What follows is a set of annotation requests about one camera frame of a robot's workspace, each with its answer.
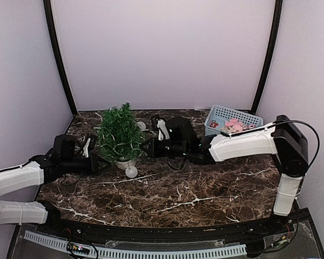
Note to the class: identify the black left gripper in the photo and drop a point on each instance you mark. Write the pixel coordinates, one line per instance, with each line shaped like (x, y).
(93, 169)

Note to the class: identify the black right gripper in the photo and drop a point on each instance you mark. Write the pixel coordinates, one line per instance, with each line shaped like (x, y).
(153, 152)

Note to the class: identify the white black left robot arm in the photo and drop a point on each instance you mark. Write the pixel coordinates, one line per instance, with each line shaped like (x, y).
(62, 159)

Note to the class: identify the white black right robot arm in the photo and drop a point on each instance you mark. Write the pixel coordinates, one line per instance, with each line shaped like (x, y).
(280, 138)

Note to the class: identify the white tree pot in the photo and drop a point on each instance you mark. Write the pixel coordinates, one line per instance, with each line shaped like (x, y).
(125, 164)

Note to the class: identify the small green christmas tree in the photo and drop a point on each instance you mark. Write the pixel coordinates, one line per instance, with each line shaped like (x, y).
(119, 136)

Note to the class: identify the red ornament tag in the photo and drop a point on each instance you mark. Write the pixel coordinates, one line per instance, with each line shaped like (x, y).
(214, 124)

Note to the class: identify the blue plastic basket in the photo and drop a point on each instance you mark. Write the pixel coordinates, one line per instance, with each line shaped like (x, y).
(223, 119)

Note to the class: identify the pink bow ornaments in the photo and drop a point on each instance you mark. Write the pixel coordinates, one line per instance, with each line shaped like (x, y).
(234, 125)

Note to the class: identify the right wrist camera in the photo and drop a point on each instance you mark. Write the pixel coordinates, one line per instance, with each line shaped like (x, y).
(159, 125)

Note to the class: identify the perforated cable duct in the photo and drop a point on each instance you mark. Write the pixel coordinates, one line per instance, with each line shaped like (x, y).
(133, 250)

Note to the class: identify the black front rail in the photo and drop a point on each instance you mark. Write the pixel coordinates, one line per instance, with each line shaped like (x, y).
(99, 233)

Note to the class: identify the left black frame post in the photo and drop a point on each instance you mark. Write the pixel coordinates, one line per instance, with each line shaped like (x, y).
(58, 56)

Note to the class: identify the black frame post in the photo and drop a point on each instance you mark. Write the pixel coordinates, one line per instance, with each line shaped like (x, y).
(269, 55)
(58, 56)

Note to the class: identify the right black frame post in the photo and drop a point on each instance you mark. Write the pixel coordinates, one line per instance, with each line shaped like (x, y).
(269, 55)

